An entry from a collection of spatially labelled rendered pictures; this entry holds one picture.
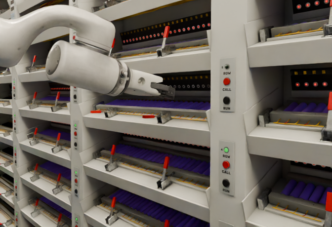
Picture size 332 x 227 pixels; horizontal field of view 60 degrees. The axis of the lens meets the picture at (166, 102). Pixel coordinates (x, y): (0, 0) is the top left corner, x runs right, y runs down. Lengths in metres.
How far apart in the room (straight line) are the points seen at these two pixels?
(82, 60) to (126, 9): 0.42
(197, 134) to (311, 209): 0.29
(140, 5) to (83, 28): 0.35
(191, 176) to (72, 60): 0.47
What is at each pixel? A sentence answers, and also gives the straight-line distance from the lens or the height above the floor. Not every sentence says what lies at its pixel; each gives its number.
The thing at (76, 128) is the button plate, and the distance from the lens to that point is 1.21.
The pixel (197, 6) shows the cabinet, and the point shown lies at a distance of 1.02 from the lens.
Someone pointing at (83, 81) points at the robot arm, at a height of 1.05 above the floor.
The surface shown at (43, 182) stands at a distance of 1.65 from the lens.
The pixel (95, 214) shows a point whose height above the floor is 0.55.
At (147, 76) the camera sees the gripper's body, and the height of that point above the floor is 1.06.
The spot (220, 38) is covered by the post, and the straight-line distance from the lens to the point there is 0.70.
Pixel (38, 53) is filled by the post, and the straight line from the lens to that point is 1.86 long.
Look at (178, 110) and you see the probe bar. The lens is 0.83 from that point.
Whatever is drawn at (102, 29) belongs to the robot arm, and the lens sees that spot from 0.61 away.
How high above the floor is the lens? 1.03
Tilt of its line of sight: 2 degrees down
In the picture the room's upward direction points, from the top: straight up
